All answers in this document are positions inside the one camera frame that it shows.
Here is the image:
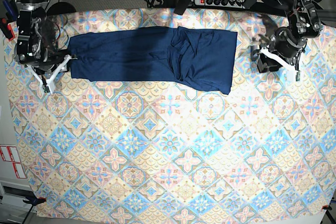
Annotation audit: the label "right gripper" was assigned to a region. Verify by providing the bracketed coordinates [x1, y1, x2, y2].
[26, 50, 77, 93]

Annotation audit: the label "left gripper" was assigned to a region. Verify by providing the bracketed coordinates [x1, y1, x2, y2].
[250, 27, 307, 81]

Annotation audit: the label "blue long-sleeve T-shirt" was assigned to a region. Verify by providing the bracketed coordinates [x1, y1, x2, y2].
[68, 26, 237, 94]

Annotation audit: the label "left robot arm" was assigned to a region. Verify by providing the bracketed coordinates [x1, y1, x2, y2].
[251, 0, 322, 81]

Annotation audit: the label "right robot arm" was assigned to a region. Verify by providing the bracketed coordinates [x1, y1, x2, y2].
[13, 0, 76, 94]

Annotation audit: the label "blue orange clamp upper left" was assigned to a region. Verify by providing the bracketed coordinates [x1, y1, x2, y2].
[1, 0, 19, 41]

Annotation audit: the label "black round base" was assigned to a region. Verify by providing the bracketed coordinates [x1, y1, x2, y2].
[47, 2, 76, 16]

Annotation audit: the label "red white labels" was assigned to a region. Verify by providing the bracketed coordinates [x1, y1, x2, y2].
[1, 145, 26, 179]

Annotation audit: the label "patterned tile tablecloth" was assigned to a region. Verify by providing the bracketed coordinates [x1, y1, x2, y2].
[1, 9, 335, 223]

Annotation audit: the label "white power strip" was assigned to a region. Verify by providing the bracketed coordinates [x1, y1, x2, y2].
[193, 0, 245, 9]

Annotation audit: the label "black orange clamp lower left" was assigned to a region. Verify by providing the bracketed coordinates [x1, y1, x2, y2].
[23, 196, 46, 206]

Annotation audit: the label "black orange clamp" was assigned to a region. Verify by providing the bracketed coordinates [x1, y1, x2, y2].
[23, 196, 46, 206]
[322, 206, 332, 210]

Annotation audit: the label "black orange clamp lower right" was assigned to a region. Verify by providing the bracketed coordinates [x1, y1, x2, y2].
[322, 206, 332, 210]

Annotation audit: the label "black mount post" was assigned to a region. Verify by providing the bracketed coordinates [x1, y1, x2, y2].
[174, 0, 191, 16]

